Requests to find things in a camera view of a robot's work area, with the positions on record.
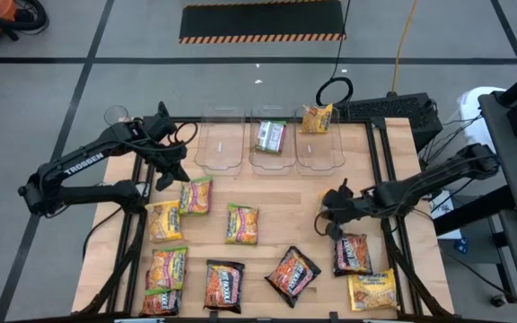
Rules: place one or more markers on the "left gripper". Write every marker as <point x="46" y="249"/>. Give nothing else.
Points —
<point x="164" y="148"/>

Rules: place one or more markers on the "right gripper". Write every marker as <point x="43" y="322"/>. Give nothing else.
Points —
<point x="348" y="208"/>

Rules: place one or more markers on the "lime chili shrimp ramen pack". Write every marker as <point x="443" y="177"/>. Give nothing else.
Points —
<point x="271" y="137"/>
<point x="195" y="196"/>
<point x="242" y="224"/>
<point x="169" y="268"/>

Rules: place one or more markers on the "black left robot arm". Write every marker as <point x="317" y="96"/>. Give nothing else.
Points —
<point x="83" y="163"/>

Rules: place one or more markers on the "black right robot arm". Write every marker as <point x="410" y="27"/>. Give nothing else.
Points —
<point x="420" y="184"/>

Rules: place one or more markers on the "clear plastic bin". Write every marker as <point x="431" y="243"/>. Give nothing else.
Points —
<point x="220" y="152"/>
<point x="319" y="152"/>
<point x="272" y="163"/>

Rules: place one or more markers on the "clear plastic cup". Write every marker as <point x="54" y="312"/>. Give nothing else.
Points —
<point x="116" y="114"/>

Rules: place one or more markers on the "white paper sheet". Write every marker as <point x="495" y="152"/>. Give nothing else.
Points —
<point x="442" y="211"/>

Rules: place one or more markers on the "small blue object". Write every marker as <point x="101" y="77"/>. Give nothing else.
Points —
<point x="461" y="246"/>

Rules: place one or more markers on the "orange noodle pack green band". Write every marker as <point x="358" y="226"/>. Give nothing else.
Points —
<point x="160" y="304"/>

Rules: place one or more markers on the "black yellow striped floor mat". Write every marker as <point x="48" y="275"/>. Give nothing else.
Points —
<point x="263" y="20"/>

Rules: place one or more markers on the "black caster wheel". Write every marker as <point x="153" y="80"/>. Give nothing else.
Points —
<point x="498" y="300"/>

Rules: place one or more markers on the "black aluminium table frame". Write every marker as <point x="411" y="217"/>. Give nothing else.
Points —
<point x="370" y="152"/>

